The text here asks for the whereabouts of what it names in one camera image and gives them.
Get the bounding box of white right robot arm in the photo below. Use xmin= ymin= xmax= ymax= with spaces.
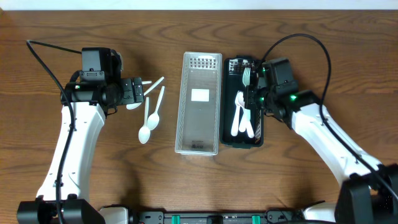
xmin=242 ymin=78 xmax=382 ymax=185

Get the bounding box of white plastic fork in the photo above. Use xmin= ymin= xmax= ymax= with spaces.
xmin=231 ymin=91 xmax=243 ymax=137

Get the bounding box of dark green plastic basket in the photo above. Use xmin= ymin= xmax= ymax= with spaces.
xmin=220 ymin=55 xmax=264 ymax=149

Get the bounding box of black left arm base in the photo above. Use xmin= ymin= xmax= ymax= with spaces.
xmin=17 ymin=196 xmax=105 ymax=224

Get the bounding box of clear plastic basket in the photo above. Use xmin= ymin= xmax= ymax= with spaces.
xmin=175 ymin=52 xmax=222 ymax=156

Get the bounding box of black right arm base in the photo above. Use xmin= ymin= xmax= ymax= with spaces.
xmin=303 ymin=164 xmax=398 ymax=224

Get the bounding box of white spoon lower left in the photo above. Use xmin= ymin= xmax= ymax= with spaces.
xmin=138 ymin=97 xmax=150 ymax=144

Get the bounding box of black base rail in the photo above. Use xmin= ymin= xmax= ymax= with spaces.
xmin=99 ymin=203 xmax=308 ymax=224

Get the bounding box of pink plastic fork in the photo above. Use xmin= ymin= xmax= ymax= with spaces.
xmin=239 ymin=95 xmax=254 ymax=138

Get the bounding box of white fork in basket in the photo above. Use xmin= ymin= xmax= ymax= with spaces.
xmin=239 ymin=108 xmax=250 ymax=133

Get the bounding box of white spoon long diagonal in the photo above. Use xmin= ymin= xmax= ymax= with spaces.
xmin=126 ymin=77 xmax=164 ymax=110

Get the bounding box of mint green plastic fork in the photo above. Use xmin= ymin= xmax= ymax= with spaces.
xmin=243 ymin=67 xmax=251 ymax=122

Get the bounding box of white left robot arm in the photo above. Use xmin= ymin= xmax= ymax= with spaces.
xmin=36 ymin=82 xmax=107 ymax=201

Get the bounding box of white spoon lower right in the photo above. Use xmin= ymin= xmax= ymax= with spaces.
xmin=147 ymin=86 xmax=165 ymax=130

